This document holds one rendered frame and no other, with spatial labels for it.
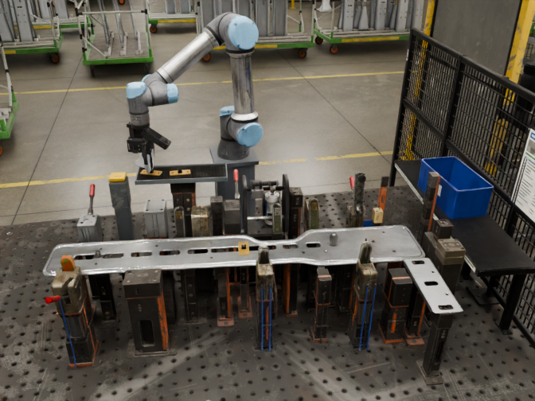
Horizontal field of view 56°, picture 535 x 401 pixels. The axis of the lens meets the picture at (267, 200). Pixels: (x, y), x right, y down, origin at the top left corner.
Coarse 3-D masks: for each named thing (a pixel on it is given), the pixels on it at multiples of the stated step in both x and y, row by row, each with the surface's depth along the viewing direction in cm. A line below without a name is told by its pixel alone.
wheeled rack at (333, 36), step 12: (324, 36) 879; (336, 36) 863; (348, 36) 869; (360, 36) 875; (372, 36) 877; (384, 36) 879; (396, 36) 881; (408, 36) 886; (336, 48) 873; (420, 48) 914
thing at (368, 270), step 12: (360, 264) 173; (372, 264) 172; (360, 276) 172; (372, 276) 169; (360, 288) 172; (372, 288) 171; (360, 300) 174; (372, 300) 174; (360, 312) 178; (372, 312) 176; (360, 324) 180; (360, 336) 183; (360, 348) 183
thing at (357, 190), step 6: (354, 174) 197; (360, 174) 196; (354, 180) 197; (360, 180) 193; (354, 186) 198; (360, 186) 198; (354, 192) 198; (360, 192) 199; (354, 198) 199; (360, 198) 200; (354, 204) 199; (360, 204) 201; (354, 210) 200
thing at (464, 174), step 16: (432, 160) 222; (448, 160) 224; (448, 176) 228; (464, 176) 217; (480, 176) 206; (448, 192) 201; (464, 192) 196; (480, 192) 198; (448, 208) 203; (464, 208) 200; (480, 208) 202
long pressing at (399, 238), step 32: (128, 256) 183; (160, 256) 183; (192, 256) 183; (224, 256) 184; (256, 256) 184; (288, 256) 184; (320, 256) 184; (352, 256) 184; (384, 256) 184; (416, 256) 185
